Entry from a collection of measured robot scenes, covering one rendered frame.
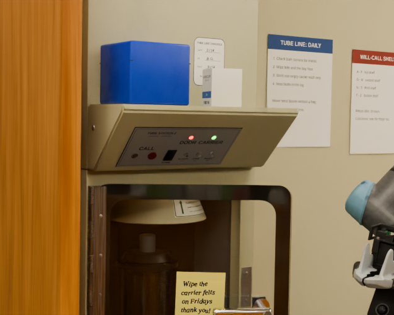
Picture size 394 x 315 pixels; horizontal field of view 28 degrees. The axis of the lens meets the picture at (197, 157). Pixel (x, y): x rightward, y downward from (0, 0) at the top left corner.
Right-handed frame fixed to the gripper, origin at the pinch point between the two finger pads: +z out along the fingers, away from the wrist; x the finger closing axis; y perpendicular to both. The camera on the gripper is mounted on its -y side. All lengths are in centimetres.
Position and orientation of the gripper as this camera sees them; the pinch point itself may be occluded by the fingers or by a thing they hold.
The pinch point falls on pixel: (364, 284)
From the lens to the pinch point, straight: 121.0
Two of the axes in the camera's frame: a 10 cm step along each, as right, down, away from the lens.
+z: -5.1, 0.2, -8.6
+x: 8.4, 2.1, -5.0
